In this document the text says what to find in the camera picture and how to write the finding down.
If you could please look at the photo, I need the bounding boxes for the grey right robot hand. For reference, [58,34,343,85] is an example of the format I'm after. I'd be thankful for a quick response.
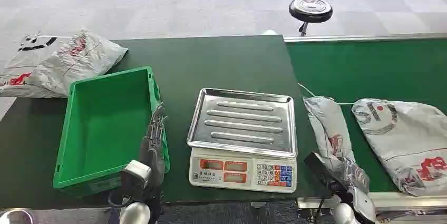
[335,158,371,194]

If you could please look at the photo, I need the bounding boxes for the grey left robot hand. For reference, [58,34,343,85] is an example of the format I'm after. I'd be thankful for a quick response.
[139,103,169,190]

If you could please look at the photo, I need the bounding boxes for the narrow grey plastic parcel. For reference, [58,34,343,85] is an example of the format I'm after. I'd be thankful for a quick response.
[303,96,370,188]

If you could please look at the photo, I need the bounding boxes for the large grey parcel red print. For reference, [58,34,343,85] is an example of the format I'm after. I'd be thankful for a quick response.
[351,98,447,197]

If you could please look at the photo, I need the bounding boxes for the green plastic crate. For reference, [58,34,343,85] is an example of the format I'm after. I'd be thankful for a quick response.
[52,66,171,191]

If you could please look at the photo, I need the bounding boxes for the white electronic scale body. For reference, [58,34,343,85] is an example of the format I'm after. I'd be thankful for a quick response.
[189,147,298,194]

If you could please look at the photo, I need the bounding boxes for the steel scale tray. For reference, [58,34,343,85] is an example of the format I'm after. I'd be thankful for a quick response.
[186,87,298,159]

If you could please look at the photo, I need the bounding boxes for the crumpled grey parcel red print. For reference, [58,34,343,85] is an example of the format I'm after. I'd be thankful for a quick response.
[25,28,129,99]

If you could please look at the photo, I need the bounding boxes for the round grey metal object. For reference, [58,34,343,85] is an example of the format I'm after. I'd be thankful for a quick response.
[0,210,34,224]

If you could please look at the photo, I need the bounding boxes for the white parcel with black smile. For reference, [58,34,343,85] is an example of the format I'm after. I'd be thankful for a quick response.
[0,35,59,99]

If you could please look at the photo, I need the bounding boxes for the black round stool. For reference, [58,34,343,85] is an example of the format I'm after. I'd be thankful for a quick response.
[288,0,334,37]

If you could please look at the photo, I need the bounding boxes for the thin white string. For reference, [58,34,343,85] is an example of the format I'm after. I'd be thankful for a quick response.
[297,82,354,106]

